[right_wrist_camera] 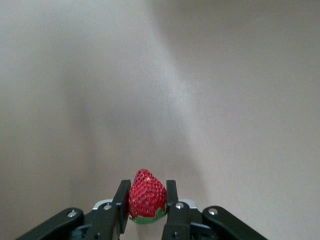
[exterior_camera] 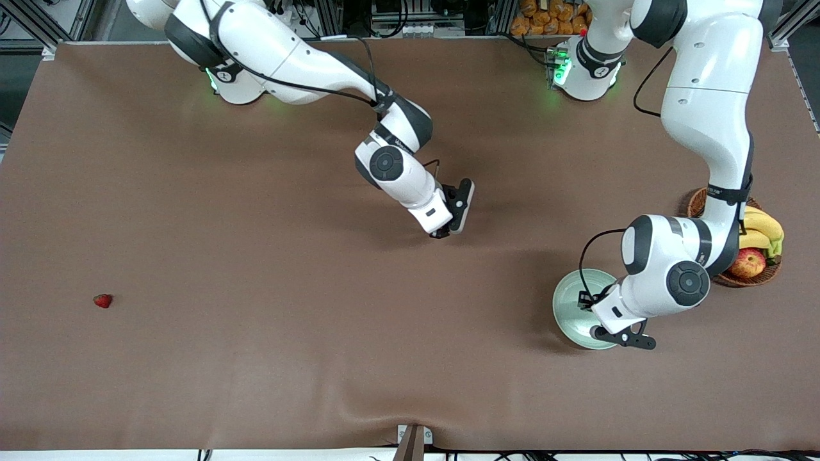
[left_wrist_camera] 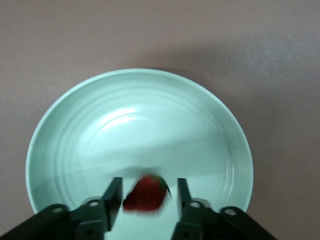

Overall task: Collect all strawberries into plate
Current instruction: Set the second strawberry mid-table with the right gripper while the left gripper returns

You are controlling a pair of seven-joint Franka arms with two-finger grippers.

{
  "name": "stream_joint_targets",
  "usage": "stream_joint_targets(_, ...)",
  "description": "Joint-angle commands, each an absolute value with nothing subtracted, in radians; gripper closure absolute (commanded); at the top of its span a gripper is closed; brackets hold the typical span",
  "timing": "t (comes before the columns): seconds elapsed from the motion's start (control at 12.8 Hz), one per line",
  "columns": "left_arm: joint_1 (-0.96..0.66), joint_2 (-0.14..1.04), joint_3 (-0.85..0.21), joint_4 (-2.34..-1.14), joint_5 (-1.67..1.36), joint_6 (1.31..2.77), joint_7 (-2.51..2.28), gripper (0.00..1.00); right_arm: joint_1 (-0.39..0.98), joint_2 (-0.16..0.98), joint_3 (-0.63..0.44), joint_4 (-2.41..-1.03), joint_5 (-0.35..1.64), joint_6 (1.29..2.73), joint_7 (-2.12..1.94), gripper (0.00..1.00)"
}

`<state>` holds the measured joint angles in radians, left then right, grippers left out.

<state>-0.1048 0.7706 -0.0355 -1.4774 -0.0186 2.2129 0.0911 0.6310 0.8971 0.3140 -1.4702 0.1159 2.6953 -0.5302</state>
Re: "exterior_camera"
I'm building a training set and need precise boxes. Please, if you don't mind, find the pale green round plate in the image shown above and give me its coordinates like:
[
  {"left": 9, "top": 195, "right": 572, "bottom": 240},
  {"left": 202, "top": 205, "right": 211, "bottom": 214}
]
[{"left": 552, "top": 268, "right": 619, "bottom": 350}]

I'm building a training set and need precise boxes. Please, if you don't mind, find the red yellow apple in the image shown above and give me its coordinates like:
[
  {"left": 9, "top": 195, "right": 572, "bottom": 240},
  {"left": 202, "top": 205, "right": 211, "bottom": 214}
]
[{"left": 730, "top": 248, "right": 767, "bottom": 279}]

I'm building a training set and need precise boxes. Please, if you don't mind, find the brown wicker basket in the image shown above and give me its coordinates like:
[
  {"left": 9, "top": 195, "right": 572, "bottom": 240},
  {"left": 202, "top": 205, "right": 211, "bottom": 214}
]
[{"left": 687, "top": 186, "right": 783, "bottom": 287}]

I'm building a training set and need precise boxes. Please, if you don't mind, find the white terminal strip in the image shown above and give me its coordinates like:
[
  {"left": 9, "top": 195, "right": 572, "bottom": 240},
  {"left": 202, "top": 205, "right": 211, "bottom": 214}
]
[{"left": 373, "top": 18, "right": 467, "bottom": 38}]

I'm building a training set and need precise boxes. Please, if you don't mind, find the pile of orange fruits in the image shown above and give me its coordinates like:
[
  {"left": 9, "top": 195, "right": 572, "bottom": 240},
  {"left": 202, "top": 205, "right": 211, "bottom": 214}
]
[{"left": 511, "top": 0, "right": 591, "bottom": 36}]

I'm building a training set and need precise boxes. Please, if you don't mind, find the brown table mat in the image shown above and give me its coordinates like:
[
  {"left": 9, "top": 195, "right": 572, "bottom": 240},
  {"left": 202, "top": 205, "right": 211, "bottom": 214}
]
[{"left": 0, "top": 35, "right": 820, "bottom": 452}]

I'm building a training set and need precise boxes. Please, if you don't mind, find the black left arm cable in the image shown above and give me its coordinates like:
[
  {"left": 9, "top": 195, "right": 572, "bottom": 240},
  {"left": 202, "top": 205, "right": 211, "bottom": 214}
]
[{"left": 578, "top": 45, "right": 677, "bottom": 302}]

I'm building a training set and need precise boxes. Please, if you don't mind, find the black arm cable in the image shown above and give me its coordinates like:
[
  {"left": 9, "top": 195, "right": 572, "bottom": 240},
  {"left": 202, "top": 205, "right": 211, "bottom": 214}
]
[
  {"left": 199, "top": 0, "right": 443, "bottom": 186},
  {"left": 578, "top": 45, "right": 677, "bottom": 302}
]

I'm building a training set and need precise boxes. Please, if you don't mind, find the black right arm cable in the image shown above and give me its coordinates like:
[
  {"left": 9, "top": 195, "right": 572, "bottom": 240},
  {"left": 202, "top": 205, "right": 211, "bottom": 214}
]
[{"left": 199, "top": 0, "right": 443, "bottom": 186}]

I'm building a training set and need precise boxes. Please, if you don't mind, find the aluminium frame post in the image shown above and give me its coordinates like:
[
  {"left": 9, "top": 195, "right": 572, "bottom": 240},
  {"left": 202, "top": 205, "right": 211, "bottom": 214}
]
[
  {"left": 313, "top": 0, "right": 345, "bottom": 38},
  {"left": 488, "top": 0, "right": 518, "bottom": 36}
]

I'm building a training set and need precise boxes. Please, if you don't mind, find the grey metal table bracket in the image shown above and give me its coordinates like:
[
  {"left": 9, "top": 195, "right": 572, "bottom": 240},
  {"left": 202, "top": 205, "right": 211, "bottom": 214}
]
[{"left": 394, "top": 424, "right": 434, "bottom": 461}]

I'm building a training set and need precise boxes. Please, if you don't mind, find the aluminium diagonal frame rail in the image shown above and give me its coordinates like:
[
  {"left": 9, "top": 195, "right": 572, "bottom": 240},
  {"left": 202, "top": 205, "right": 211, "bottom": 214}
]
[
  {"left": 0, "top": 0, "right": 97, "bottom": 60},
  {"left": 766, "top": 0, "right": 820, "bottom": 51}
]

